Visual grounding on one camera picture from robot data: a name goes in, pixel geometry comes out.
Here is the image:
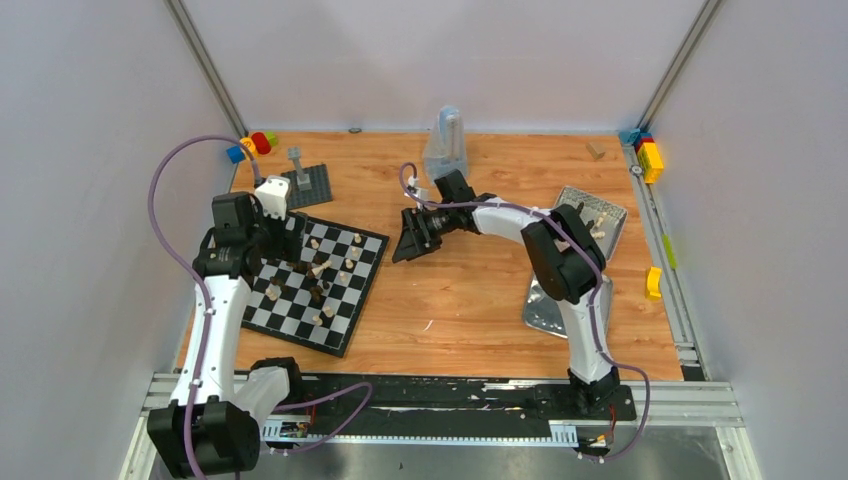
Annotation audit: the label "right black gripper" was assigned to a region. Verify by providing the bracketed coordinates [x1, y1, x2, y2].
[394, 204, 458, 263]

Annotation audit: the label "white chess queen piece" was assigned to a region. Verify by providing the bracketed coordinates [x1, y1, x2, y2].
[308, 260, 333, 278]

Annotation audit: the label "black white chessboard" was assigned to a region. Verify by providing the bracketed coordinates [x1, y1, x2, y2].
[242, 217, 389, 358]

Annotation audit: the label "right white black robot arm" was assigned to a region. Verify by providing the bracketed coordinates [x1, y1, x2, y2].
[392, 169, 620, 418]

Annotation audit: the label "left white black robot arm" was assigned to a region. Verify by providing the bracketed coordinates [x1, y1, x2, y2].
[147, 188, 307, 479]

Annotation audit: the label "white chess pawn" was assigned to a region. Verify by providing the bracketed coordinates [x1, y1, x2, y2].
[265, 284, 281, 301]

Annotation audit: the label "grey lego baseplate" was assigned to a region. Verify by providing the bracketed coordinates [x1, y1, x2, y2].
[281, 164, 333, 209]

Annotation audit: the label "grey lego tower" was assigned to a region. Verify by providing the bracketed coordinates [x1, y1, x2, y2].
[287, 146, 311, 189]

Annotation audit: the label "colourful toy blocks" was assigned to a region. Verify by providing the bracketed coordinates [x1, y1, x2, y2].
[225, 131, 279, 164]

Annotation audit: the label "silver metal tray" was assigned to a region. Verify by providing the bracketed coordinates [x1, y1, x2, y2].
[522, 275, 614, 338]

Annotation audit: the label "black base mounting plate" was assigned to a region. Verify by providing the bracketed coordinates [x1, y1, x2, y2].
[261, 373, 637, 441]

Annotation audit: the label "clear plastic container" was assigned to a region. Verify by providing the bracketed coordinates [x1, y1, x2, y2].
[554, 186, 628, 261]

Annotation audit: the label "small wooden block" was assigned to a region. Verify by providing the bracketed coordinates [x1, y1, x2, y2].
[586, 142, 606, 160]

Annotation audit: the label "yellow plastic piece right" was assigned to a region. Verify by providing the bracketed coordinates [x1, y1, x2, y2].
[645, 266, 663, 301]

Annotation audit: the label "stacked lego bricks right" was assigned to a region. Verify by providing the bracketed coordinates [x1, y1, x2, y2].
[618, 129, 664, 184]

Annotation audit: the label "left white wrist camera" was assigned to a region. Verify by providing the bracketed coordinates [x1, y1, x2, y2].
[254, 176, 292, 220]

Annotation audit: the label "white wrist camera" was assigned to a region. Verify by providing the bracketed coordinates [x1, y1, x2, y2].
[254, 176, 292, 220]
[405, 176, 429, 203]

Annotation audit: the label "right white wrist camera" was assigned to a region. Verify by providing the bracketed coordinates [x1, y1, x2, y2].
[405, 176, 429, 203]

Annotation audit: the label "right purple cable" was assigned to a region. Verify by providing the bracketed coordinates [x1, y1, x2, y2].
[398, 162, 652, 463]

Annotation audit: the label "purple cable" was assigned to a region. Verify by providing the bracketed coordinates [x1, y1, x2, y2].
[398, 162, 652, 463]
[146, 135, 266, 480]

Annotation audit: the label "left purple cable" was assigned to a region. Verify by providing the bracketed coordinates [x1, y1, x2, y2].
[146, 135, 266, 480]

